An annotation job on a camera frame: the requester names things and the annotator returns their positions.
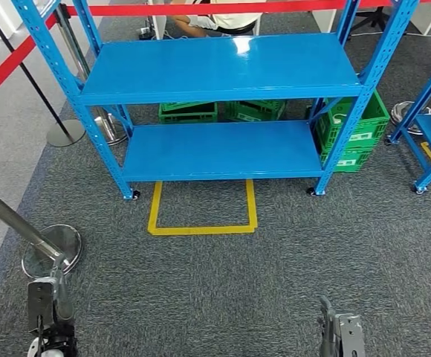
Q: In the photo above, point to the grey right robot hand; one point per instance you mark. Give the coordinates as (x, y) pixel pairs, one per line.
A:
(328, 335)

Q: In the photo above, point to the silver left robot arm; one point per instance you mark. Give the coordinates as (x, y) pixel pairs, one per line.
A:
(51, 345)

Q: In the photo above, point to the green plastic crate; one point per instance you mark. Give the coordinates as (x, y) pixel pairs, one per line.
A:
(349, 162)
(256, 111)
(371, 123)
(186, 117)

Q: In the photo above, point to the chrome round base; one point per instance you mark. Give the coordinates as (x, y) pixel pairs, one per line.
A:
(401, 108)

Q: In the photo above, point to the white desk panel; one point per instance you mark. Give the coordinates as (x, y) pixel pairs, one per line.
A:
(423, 19)
(323, 19)
(159, 27)

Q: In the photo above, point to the black office chair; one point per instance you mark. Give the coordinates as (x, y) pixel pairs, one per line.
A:
(373, 15)

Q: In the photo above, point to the black round stool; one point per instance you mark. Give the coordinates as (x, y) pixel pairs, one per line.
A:
(238, 30)

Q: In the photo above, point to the person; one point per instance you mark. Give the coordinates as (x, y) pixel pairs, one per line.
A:
(238, 20)

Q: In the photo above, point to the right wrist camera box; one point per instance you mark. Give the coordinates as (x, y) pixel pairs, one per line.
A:
(351, 337)

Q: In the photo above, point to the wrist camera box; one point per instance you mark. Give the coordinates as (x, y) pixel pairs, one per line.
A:
(351, 337)
(41, 303)

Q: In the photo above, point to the chrome stanchion post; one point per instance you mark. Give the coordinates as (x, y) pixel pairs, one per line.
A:
(70, 44)
(51, 246)

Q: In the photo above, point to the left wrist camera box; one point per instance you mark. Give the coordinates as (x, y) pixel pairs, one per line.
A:
(41, 303)

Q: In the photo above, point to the black stanchion post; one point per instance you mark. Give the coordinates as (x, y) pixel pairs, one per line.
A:
(65, 133)

